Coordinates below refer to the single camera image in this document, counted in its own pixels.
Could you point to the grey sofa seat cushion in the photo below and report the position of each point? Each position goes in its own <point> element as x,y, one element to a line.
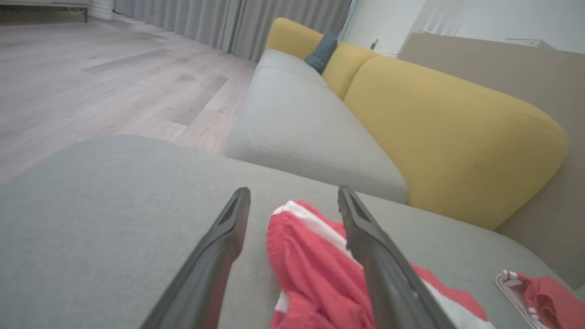
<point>301,123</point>

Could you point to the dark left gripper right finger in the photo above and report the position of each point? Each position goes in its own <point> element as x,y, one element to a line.
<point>388,278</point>

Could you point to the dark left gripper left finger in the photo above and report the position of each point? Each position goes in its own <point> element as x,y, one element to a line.
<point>201,274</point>

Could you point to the small yellow sofa back cushion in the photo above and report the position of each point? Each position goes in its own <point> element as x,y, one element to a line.
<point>343,64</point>

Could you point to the red shorts with white stripe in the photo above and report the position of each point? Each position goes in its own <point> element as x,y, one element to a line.
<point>311,274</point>

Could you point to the grey curtains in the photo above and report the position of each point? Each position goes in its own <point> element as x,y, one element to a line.
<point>228,23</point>

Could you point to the white radiator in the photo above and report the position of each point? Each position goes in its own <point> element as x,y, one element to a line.
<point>530,43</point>

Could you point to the large yellow sofa back cushion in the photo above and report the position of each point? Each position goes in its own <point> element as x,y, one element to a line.
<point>457,137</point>

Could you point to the white cylindrical appliance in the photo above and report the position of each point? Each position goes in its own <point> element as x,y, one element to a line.
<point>101,9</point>

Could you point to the red jersey with white sleeves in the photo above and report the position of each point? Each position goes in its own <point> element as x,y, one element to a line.
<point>548,297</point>

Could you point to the teal throw pillow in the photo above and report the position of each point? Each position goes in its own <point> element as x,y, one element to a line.
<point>322,52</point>

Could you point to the low grey bench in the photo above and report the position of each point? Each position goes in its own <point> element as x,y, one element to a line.
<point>41,11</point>

